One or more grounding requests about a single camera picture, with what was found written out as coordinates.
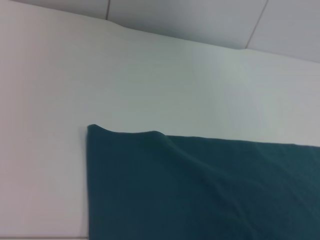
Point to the teal FREE! print t-shirt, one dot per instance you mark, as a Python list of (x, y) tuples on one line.
[(200, 187)]

